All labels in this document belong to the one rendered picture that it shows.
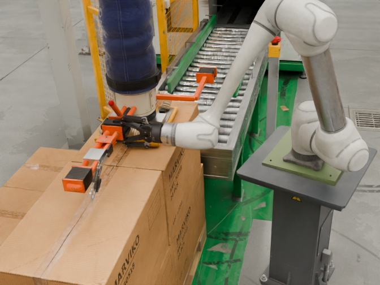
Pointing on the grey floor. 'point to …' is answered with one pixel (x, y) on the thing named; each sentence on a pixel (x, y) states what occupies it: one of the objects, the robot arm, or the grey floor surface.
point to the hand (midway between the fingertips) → (113, 130)
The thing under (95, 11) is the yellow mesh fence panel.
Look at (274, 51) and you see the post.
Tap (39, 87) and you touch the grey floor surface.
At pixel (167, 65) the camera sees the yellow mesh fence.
